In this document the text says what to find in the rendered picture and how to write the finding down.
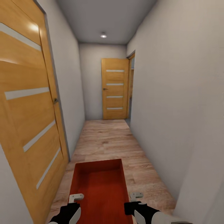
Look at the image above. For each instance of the garage door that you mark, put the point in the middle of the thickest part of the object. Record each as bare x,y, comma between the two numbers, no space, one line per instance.
131,83

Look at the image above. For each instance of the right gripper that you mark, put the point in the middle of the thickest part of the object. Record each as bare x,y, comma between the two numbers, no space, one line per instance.
128,207

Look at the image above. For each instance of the storage box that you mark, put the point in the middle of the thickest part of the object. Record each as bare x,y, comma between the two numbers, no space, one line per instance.
104,188

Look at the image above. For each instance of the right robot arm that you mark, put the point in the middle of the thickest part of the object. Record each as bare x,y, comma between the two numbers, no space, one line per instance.
147,215

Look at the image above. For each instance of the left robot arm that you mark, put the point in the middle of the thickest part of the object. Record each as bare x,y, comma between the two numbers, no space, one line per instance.
69,214

